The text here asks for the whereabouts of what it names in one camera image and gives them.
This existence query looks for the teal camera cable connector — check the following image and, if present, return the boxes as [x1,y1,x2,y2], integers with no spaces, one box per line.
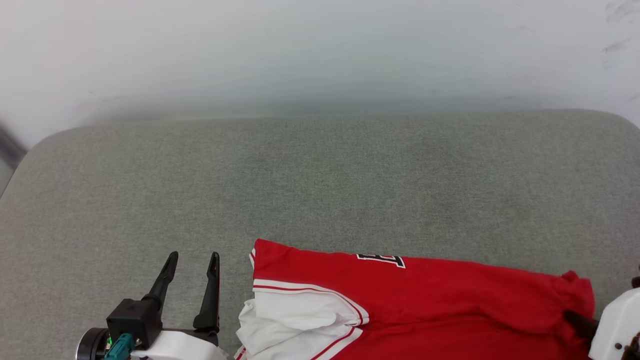
[104,333,136,360]

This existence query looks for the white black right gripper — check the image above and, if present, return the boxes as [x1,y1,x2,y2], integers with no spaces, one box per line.
[564,287,640,360]

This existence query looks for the grey fabric sofa seat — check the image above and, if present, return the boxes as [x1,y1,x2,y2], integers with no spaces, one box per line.
[0,109,640,360]

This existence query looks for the red basketball jersey white sleeves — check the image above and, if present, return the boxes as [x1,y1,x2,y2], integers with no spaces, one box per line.
[235,238,598,360]

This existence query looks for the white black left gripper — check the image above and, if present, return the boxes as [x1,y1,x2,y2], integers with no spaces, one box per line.
[131,251,229,360]

